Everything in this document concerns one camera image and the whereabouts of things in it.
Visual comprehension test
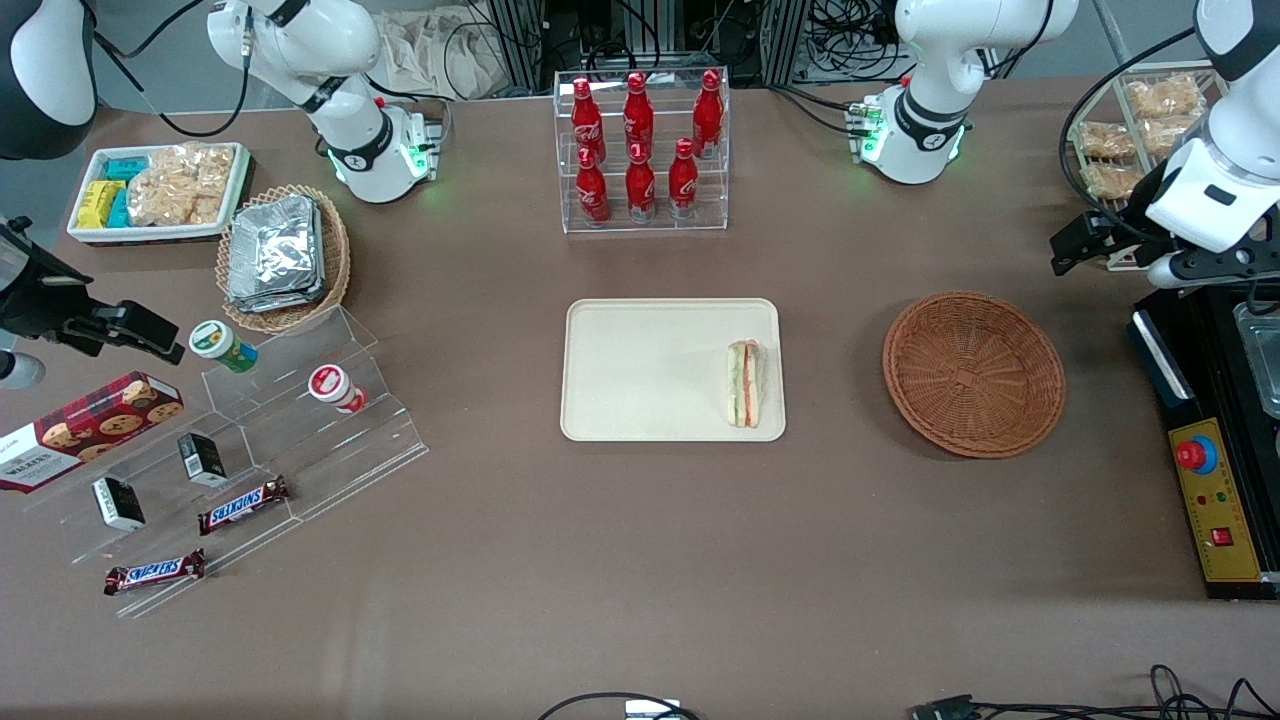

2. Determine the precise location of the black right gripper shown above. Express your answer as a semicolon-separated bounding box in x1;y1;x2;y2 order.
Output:
0;215;186;363

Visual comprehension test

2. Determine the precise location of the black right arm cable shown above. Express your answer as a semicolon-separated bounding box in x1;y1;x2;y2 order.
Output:
93;0;251;139

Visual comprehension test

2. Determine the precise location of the brown Snickers bar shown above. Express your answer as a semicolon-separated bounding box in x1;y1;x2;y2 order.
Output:
104;548;207;597
197;476;292;536

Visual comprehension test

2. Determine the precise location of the white rectangular snack tray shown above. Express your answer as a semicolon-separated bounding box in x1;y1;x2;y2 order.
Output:
66;142;251;244

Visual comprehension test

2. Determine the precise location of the grey metal basin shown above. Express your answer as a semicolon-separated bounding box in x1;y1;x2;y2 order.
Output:
1232;300;1280;421

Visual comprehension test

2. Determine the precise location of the clear bag of crackers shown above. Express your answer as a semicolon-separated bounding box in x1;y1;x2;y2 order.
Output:
127;143;236;227

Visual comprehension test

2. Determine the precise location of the black cable bundle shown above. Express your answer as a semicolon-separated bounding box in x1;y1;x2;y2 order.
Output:
805;0;909;83

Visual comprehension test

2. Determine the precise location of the yellow snack packet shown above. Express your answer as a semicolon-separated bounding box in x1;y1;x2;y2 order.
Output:
77;180;126;229

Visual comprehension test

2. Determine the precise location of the small black box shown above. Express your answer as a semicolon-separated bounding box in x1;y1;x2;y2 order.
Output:
178;432;228;488
92;476;147;532

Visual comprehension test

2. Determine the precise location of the black looped cable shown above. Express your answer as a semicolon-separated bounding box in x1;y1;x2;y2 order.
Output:
538;692;701;720

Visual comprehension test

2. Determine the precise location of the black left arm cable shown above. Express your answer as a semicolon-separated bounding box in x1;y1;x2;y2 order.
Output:
1060;25;1201;243

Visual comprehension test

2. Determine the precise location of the clear snack bag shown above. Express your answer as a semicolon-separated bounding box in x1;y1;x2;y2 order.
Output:
1080;163;1143;200
1140;115;1213;162
1078;122;1137;160
1128;75;1207;120

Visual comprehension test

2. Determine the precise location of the black cable with plug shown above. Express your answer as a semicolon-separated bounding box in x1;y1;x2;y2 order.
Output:
912;665;1280;720

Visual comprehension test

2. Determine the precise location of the white wire rack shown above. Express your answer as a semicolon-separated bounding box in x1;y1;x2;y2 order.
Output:
1068;60;1280;273

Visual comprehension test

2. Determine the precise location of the triangular sandwich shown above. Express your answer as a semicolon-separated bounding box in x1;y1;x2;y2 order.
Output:
726;339;767;429

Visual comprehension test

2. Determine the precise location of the round brown wicker basket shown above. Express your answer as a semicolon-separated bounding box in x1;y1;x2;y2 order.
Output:
882;290;1066;459

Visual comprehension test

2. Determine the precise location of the aluminium frame post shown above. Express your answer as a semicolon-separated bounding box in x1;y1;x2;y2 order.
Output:
757;0;813;86
487;0;548;96

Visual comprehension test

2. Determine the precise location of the red lidded cup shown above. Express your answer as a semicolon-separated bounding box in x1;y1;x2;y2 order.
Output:
308;365;368;415

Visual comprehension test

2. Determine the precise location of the beige plastic tray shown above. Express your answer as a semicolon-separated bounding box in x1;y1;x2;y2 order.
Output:
560;298;787;443

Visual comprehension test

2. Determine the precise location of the silver foil pack stack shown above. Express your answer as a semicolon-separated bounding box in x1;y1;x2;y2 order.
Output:
226;194;327;313

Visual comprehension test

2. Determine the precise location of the black machine yellow panel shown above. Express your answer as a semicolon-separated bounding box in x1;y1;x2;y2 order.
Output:
1127;280;1280;601

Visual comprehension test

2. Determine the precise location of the beige cloth bag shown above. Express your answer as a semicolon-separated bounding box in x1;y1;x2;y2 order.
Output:
375;10;511;101

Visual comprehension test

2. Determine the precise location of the red cola bottle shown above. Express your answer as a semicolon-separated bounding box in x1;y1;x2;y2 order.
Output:
693;70;724;159
576;147;611;227
623;72;655;161
626;143;657;223
571;78;606;166
668;138;699;220

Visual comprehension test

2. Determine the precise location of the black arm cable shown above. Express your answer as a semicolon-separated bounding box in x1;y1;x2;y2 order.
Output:
93;0;251;139
1060;25;1201;243

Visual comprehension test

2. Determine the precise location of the clear acrylic step riser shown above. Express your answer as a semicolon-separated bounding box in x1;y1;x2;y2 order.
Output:
22;395;301;621
200;305;431;523

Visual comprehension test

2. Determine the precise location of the clear acrylic bottle rack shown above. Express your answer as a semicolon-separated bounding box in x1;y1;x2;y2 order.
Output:
553;68;731;235

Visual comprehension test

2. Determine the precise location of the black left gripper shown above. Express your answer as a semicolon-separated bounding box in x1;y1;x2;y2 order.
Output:
1050;165;1177;277

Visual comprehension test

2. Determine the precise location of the oval light wicker basket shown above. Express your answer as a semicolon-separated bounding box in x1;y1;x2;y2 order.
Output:
216;184;352;335

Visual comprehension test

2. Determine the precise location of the red tartan cookie box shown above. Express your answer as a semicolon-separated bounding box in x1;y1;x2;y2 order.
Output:
0;371;185;493

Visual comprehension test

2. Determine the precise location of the green lidded cup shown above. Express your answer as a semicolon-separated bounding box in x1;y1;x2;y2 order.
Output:
189;320;258;374

